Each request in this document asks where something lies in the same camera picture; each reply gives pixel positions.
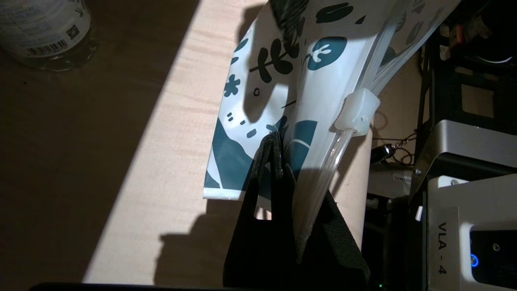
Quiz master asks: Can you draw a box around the white black robot chassis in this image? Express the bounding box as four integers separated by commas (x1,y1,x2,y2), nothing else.
364,0,517,291

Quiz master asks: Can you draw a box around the black keys and cable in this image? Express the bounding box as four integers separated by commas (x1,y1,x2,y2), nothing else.
371,133,417,166

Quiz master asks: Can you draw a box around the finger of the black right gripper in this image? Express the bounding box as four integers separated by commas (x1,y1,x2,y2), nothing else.
269,0,310,47

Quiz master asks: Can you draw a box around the small water bottle grey cap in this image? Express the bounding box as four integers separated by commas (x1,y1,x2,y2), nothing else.
0,0,98,72

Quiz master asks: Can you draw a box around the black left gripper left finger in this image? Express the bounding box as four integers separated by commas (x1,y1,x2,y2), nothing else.
223,131,298,288

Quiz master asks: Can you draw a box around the blue white patterned zip pouch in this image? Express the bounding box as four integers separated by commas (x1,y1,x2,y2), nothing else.
203,0,461,263

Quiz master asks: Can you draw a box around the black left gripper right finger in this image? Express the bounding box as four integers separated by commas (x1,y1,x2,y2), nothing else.
300,190,370,288

